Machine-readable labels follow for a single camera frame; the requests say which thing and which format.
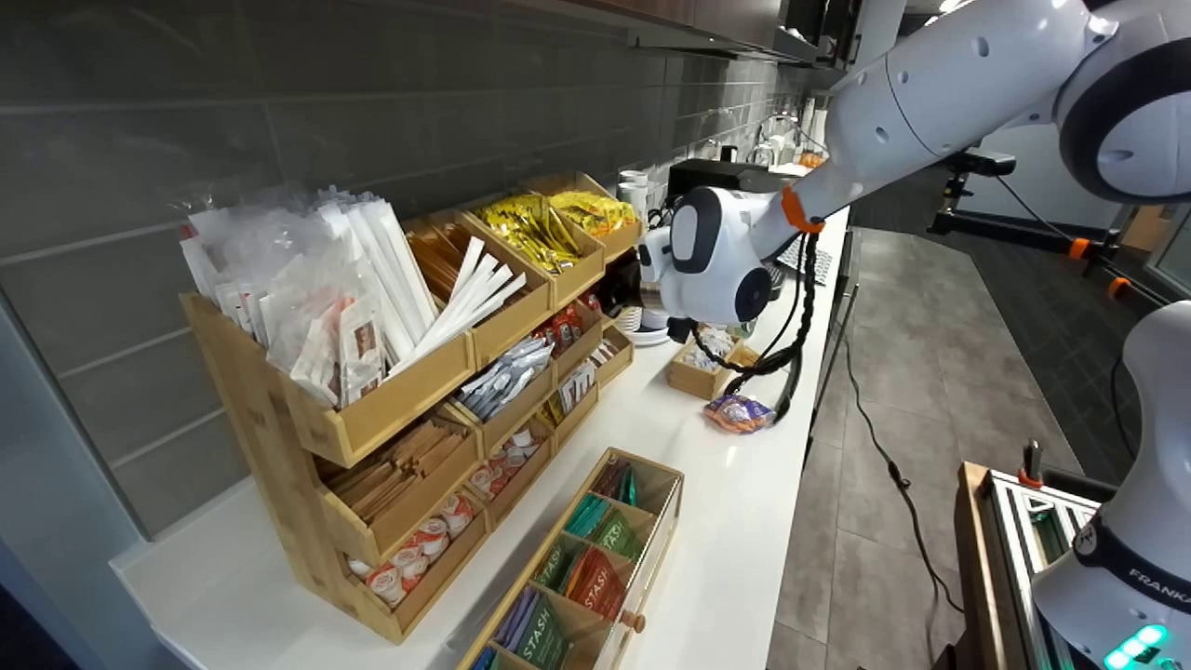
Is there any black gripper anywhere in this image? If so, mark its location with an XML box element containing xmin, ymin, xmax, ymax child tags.
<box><xmin>600</xmin><ymin>241</ymin><xmax>657</xmax><ymax>322</ymax></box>

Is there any red ketchup packet pile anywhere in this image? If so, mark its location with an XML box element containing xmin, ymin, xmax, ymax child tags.
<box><xmin>539</xmin><ymin>301</ymin><xmax>608</xmax><ymax>355</ymax></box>

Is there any yellow mustard packet pile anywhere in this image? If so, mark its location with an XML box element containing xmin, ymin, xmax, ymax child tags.
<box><xmin>480</xmin><ymin>190</ymin><xmax>582</xmax><ymax>281</ymax></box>
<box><xmin>544</xmin><ymin>182</ymin><xmax>641</xmax><ymax>246</ymax></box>

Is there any white red packet pile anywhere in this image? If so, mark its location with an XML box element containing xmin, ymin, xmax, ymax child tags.
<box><xmin>347</xmin><ymin>494</ymin><xmax>480</xmax><ymax>612</ymax></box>
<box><xmin>466</xmin><ymin>425</ymin><xmax>546</xmax><ymax>502</ymax></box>
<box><xmin>546</xmin><ymin>359</ymin><xmax>603</xmax><ymax>420</ymax></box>

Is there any small wooden packet box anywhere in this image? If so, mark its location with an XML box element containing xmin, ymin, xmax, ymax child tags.
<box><xmin>660</xmin><ymin>343</ymin><xmax>752</xmax><ymax>401</ymax></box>

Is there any black coffee machine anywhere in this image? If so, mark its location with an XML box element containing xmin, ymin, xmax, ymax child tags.
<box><xmin>665</xmin><ymin>156</ymin><xmax>781</xmax><ymax>210</ymax></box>

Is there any white paper straw bundle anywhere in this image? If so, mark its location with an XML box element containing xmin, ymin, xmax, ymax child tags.
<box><xmin>406</xmin><ymin>235</ymin><xmax>534</xmax><ymax>364</ymax></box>

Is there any silver packet pile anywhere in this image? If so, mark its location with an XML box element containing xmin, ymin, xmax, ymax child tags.
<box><xmin>454</xmin><ymin>332</ymin><xmax>560</xmax><ymax>425</ymax></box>

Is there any purple orange snack bag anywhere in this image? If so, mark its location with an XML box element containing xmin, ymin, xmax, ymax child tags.
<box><xmin>701</xmin><ymin>391</ymin><xmax>779</xmax><ymax>440</ymax></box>

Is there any wooden tea box clear lid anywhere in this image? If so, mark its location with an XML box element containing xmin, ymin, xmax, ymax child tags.
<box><xmin>458</xmin><ymin>443</ymin><xmax>689</xmax><ymax>670</ymax></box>

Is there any teal tea bag stack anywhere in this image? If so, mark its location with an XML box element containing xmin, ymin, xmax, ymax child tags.
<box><xmin>564</xmin><ymin>493</ymin><xmax>621</xmax><ymax>542</ymax></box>

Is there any bamboo tiered organizer rack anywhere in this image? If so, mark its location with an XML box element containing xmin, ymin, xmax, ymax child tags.
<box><xmin>179</xmin><ymin>173</ymin><xmax>647</xmax><ymax>649</ymax></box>

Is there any dark wood upper cabinet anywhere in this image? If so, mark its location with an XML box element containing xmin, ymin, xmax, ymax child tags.
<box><xmin>497</xmin><ymin>0</ymin><xmax>860</xmax><ymax>68</ymax></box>

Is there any brown wooden stirrer pile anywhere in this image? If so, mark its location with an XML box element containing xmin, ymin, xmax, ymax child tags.
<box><xmin>325</xmin><ymin>414</ymin><xmax>480</xmax><ymax>529</ymax></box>

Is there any red tea bag stack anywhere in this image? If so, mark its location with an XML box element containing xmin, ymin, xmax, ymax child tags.
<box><xmin>564</xmin><ymin>548</ymin><xmax>633</xmax><ymax>622</ymax></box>

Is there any clear wrapped cutlery pile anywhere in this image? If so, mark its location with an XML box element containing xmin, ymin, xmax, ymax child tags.
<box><xmin>179</xmin><ymin>182</ymin><xmax>443</xmax><ymax>409</ymax></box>

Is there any blue green tea bag stack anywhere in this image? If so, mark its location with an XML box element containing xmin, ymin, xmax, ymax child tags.
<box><xmin>492</xmin><ymin>586</ymin><xmax>572</xmax><ymax>670</ymax></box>

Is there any black tripod stand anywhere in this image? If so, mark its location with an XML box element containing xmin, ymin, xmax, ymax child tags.
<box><xmin>932</xmin><ymin>144</ymin><xmax>1096</xmax><ymax>266</ymax></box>

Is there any orange cable strap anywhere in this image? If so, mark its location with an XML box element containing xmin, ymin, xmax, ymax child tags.
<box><xmin>779</xmin><ymin>182</ymin><xmax>827</xmax><ymax>238</ymax></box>

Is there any black floor cable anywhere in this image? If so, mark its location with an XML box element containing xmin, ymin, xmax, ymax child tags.
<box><xmin>839</xmin><ymin>283</ymin><xmax>971</xmax><ymax>627</ymax></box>

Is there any dark tool handle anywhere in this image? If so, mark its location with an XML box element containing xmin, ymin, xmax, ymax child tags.
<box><xmin>1015</xmin><ymin>440</ymin><xmax>1050</xmax><ymax>493</ymax></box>

